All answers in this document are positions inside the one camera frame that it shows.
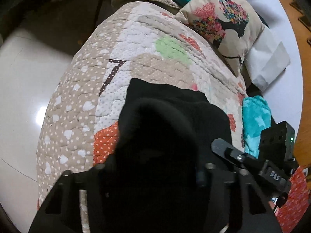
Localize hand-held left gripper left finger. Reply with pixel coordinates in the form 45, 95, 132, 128
28, 156, 117, 233

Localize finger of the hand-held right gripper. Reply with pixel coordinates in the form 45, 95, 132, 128
211, 138, 262, 173

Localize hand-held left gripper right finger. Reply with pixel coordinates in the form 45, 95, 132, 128
196, 163, 283, 233

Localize black pants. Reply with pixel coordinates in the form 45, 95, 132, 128
102, 78, 234, 233

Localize teal and white fleece blanket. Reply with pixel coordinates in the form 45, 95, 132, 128
242, 95, 272, 158

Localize wooden headboard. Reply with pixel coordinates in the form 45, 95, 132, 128
270, 0, 311, 156

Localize floral printed cushion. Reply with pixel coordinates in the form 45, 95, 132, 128
175, 0, 265, 77

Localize patchwork dotted quilt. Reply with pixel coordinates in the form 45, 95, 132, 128
36, 0, 310, 233

